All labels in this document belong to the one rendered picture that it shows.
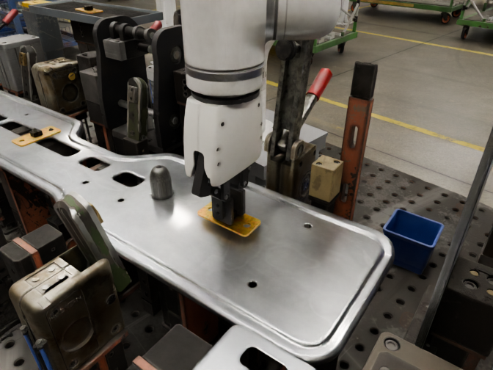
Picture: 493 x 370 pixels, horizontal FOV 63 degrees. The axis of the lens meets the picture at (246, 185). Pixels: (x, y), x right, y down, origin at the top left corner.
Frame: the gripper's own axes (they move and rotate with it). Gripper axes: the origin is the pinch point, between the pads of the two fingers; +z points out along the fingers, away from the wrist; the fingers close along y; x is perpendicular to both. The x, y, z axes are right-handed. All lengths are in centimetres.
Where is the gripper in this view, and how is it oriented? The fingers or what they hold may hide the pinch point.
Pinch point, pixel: (228, 203)
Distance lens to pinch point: 52.5
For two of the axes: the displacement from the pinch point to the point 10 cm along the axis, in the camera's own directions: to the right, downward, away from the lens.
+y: -5.8, 4.4, -6.9
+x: 8.1, 3.2, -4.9
